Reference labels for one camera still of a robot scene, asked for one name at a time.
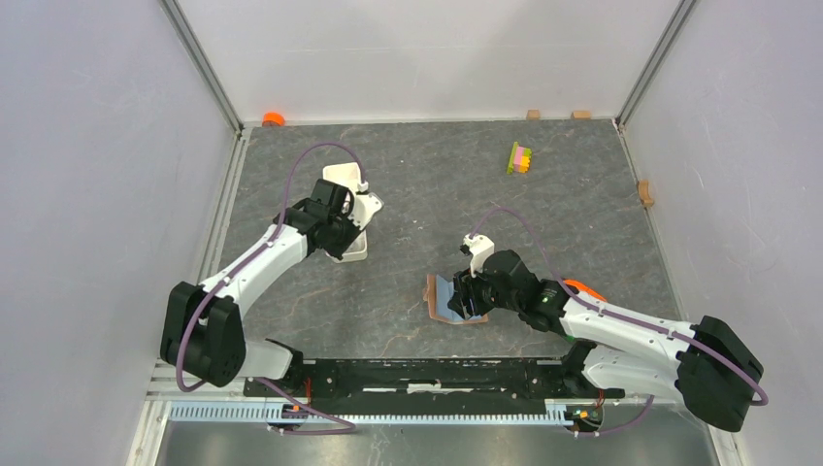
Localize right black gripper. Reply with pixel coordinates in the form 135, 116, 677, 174
447, 264, 521, 320

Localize brown leather card holder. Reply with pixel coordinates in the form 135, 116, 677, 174
423, 274, 489, 325

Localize white rectangular tray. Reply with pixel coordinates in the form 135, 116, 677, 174
321, 161, 371, 264

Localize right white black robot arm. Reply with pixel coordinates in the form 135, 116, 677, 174
447, 246, 769, 432

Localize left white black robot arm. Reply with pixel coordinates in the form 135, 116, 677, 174
159, 180, 383, 396

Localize orange horseshoe toy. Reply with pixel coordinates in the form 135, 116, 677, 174
564, 279, 607, 302

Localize orange round cap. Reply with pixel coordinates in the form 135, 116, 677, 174
261, 112, 285, 127

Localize colourful toy brick stack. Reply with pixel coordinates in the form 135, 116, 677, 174
507, 142, 533, 174

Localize curved wooden piece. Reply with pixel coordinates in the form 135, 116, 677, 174
637, 180, 655, 209

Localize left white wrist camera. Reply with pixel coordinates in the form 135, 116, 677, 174
349, 182, 384, 231

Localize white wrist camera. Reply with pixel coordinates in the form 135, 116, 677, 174
349, 182, 384, 231
460, 233, 495, 277

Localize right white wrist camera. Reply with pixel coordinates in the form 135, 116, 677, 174
460, 233, 495, 277

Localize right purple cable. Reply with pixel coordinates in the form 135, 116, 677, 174
469, 207, 771, 439

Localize purple cable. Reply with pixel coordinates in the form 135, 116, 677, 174
175, 142, 369, 437
469, 207, 771, 439

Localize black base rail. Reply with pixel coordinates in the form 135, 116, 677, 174
278, 357, 625, 416

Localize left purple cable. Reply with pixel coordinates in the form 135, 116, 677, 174
175, 142, 369, 437

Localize blue-white cable duct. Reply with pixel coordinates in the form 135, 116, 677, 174
168, 401, 573, 427

